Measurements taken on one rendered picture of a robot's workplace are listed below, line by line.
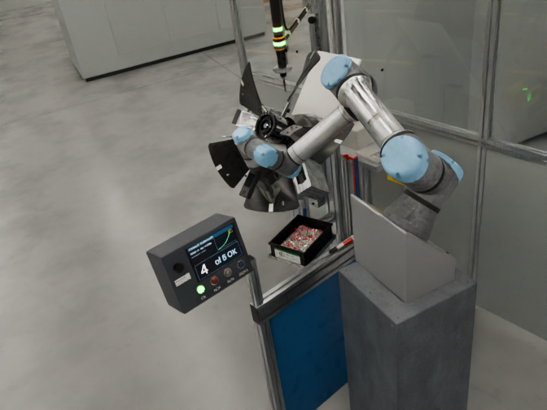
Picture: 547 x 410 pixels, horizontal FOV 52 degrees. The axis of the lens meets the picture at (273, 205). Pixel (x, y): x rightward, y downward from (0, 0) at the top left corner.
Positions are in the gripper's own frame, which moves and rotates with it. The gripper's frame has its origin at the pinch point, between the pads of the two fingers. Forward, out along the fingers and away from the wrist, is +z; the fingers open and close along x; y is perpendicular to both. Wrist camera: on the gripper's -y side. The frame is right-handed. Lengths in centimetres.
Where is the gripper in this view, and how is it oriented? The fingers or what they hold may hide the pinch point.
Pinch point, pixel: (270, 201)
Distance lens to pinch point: 222.2
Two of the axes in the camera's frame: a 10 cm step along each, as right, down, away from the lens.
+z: 3.4, 6.7, 6.6
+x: -6.5, -3.4, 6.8
